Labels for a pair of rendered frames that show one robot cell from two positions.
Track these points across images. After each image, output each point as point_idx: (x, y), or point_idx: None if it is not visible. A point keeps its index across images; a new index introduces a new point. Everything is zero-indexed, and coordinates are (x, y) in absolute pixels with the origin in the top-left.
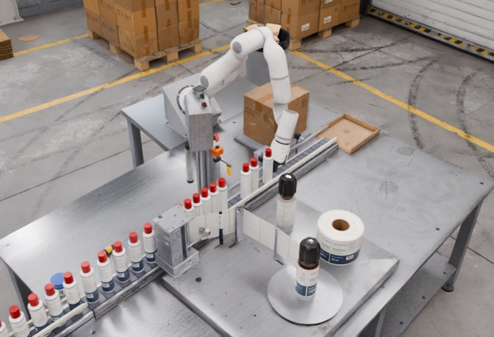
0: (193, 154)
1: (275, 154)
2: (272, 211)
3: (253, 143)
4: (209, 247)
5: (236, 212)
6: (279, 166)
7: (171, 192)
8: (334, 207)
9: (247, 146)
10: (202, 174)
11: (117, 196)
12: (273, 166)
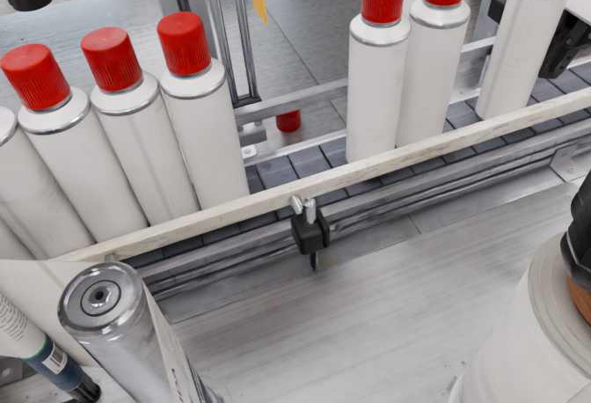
0: None
1: None
2: (468, 278)
3: None
4: (18, 399)
5: (60, 317)
6: (574, 64)
7: (154, 71)
8: None
9: None
10: None
11: (12, 47)
12: (553, 47)
